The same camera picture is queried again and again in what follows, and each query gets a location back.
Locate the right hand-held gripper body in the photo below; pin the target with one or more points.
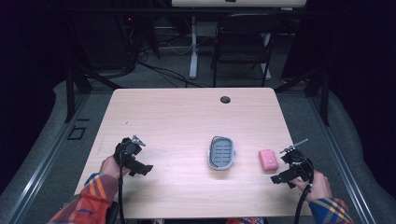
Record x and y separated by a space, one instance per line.
297 161

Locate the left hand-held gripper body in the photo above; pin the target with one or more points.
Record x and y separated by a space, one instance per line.
126 149

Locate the black metal stand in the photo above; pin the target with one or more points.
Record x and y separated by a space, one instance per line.
325 96
70 93

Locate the aluminium floor rail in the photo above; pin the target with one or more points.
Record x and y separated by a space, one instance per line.
339 161
46 161

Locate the black folding chair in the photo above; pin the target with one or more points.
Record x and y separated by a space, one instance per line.
243 46

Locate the dark computer tower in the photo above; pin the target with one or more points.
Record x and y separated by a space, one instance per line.
109 40

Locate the grey soap dish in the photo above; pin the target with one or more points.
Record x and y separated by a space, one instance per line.
221 153

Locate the pink soap bar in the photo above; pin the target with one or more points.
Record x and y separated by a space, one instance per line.
268 160

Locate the white desk leg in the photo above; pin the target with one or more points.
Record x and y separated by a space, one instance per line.
193 56

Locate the person's left hand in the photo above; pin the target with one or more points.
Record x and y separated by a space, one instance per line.
109 166

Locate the person's right hand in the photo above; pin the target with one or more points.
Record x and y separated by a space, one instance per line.
317 188

